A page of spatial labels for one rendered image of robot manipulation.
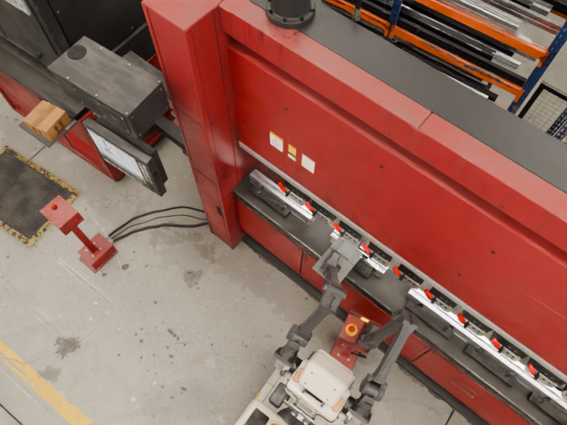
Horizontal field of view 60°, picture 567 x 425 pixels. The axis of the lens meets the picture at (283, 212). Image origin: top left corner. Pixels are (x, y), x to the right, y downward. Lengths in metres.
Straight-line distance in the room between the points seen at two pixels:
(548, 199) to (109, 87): 1.85
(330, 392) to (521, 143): 1.33
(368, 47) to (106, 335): 2.88
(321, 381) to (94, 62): 1.82
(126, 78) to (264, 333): 2.17
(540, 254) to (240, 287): 2.45
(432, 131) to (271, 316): 2.38
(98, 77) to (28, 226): 2.29
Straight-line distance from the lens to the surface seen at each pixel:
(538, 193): 1.81
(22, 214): 4.62
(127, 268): 4.11
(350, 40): 2.02
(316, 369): 2.34
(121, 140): 2.67
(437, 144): 1.80
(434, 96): 1.90
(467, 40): 3.92
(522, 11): 3.75
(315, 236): 3.09
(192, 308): 3.89
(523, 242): 2.00
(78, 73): 2.53
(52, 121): 3.55
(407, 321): 2.43
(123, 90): 2.40
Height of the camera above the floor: 3.70
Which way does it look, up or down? 64 degrees down
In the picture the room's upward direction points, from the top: 1 degrees clockwise
